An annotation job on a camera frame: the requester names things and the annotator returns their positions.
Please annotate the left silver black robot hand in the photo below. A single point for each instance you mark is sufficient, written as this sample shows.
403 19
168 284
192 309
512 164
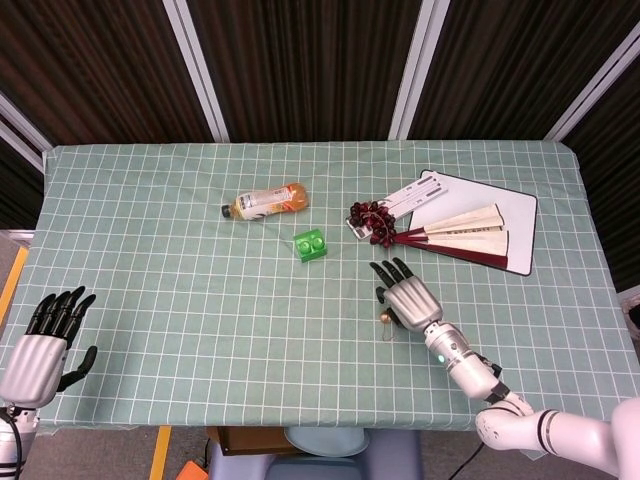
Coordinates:
35 365

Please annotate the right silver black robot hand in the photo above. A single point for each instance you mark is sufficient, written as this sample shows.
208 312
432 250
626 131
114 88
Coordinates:
412 300

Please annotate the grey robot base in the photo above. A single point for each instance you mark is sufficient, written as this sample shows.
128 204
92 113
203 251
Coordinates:
315 462

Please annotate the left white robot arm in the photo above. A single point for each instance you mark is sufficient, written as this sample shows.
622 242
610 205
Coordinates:
12 440

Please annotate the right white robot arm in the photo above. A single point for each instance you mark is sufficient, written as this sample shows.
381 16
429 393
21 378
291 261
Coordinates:
500 395

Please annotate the folding fan with red ribs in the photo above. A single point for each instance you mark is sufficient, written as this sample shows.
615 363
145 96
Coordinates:
465 235

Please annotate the dark red grape bunch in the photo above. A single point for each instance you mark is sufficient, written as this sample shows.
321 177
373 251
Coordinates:
372 220

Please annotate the white plastic ruler strip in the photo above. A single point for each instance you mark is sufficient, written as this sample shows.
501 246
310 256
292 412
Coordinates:
415 192

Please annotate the green toy building block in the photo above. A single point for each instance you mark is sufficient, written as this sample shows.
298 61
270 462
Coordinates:
310 245

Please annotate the white board with black rim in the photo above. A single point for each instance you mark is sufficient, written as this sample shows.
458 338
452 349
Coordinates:
505 210

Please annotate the light blue round basin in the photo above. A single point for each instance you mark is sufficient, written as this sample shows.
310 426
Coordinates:
327 440

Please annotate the orange juice plastic bottle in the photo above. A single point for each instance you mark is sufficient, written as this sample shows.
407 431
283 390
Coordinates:
270 201

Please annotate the green checkered tablecloth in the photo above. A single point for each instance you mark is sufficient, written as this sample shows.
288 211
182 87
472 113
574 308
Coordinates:
225 325

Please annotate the orange object on floor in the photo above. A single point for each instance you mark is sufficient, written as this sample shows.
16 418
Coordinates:
192 471

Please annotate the brown cardboard box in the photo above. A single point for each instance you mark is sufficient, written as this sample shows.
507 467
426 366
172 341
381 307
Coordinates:
245 440

